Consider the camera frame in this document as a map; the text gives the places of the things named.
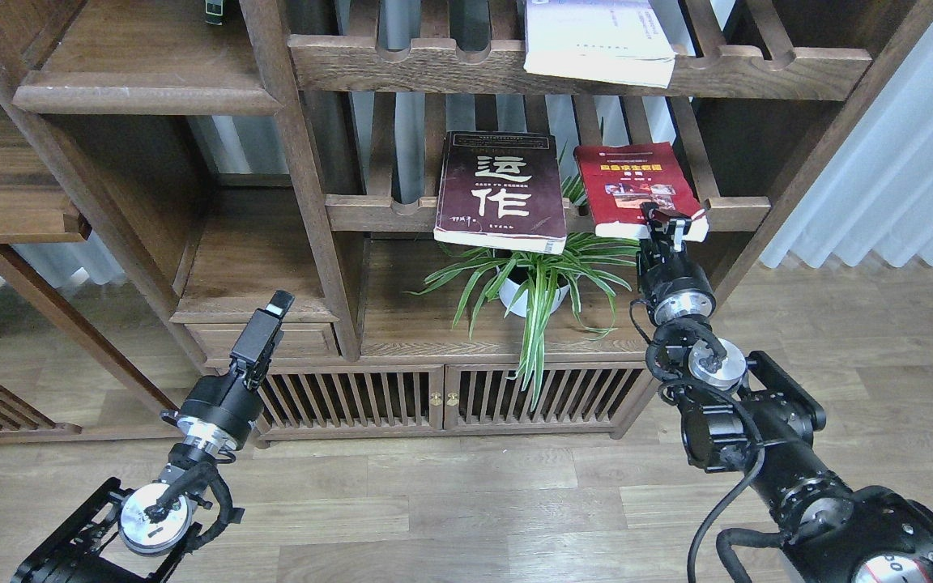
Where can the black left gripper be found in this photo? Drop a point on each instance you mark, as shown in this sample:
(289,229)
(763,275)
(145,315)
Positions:
(222,410)

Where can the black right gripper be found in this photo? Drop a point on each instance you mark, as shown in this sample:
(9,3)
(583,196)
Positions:
(672,284)

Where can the red paperback book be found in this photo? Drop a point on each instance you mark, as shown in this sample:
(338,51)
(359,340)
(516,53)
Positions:
(619,179)

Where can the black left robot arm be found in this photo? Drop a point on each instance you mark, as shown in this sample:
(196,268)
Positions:
(189,504)

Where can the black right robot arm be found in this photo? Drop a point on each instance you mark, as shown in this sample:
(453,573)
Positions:
(743,412)

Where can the white book top shelf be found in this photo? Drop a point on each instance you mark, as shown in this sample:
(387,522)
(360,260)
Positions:
(619,42)

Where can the small dark object top shelf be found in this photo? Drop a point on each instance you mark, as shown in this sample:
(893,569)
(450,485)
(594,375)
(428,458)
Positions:
(214,11)

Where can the green spider plant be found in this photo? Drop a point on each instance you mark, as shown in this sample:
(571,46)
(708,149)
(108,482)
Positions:
(585,258)

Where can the dark maroon book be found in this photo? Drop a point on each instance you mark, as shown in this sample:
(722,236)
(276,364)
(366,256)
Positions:
(501,190)

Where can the white plant pot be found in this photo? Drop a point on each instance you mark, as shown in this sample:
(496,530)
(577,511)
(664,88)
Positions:
(517,301)

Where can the dark wooden bookshelf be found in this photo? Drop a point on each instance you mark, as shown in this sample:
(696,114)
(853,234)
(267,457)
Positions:
(298,146)

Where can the white sheer curtain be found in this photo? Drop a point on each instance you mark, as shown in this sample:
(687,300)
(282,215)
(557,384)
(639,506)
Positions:
(876,195)

